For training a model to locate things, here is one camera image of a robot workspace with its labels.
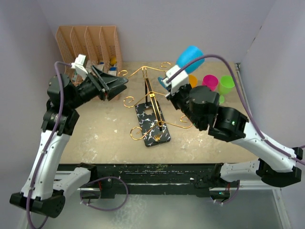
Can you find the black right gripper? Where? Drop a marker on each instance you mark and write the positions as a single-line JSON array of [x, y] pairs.
[[173, 97]]

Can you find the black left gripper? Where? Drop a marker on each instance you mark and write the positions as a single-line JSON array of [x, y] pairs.
[[111, 81]]

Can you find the orange plastic wine glass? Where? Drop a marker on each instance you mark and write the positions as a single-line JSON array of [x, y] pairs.
[[192, 80]]

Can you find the pink plastic wine glass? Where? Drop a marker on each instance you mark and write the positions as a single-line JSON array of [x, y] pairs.
[[210, 81]]

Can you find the blue plastic wine glass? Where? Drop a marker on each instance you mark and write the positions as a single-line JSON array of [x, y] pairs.
[[191, 53]]

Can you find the green plastic wine glass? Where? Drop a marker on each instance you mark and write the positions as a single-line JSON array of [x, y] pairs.
[[226, 84]]

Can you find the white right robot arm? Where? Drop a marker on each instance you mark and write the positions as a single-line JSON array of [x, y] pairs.
[[201, 107]]

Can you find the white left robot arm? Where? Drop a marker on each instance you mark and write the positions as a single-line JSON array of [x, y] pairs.
[[41, 194]]

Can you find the white blue labelled box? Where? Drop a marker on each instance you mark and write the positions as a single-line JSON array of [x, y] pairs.
[[113, 71]]

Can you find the yellow round object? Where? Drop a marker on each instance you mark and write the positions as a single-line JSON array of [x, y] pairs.
[[113, 61]]

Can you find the white red medicine box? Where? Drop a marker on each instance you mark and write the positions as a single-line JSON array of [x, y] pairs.
[[89, 66]]

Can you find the peach plastic desk organizer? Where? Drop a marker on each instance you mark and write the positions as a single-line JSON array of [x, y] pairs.
[[98, 43]]

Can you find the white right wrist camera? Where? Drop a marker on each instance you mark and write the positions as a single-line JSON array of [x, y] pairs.
[[180, 80]]

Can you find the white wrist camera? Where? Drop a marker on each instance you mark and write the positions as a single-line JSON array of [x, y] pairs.
[[79, 65], [180, 80]]

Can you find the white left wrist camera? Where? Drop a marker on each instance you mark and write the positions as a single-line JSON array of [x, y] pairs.
[[79, 65]]

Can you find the gold wire glass rack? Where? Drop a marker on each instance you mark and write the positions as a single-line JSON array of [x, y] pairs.
[[152, 128]]

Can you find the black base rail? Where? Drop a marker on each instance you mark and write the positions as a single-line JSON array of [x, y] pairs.
[[201, 180]]

